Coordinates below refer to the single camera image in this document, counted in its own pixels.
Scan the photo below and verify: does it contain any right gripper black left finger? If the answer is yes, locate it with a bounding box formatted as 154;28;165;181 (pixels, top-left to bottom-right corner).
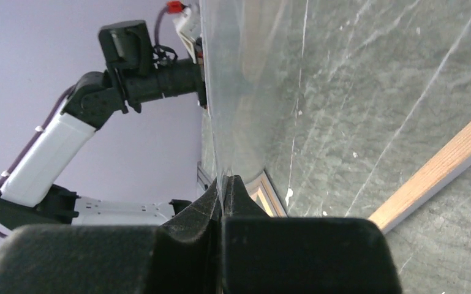
0;186;219;293

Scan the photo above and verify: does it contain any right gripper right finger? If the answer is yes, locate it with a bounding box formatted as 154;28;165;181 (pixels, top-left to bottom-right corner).
221;176;402;293

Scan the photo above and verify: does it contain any clear acrylic glazing sheet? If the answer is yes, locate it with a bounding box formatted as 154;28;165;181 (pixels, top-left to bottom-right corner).
200;1;310;197

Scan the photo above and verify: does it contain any white wooden picture frame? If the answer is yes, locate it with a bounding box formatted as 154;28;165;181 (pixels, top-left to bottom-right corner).
246;101;471;233

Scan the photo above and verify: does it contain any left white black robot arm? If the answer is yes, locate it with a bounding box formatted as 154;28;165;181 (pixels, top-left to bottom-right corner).
0;20;207;236

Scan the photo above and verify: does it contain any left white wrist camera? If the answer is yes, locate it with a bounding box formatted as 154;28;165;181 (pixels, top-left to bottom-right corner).
167;1;203;64

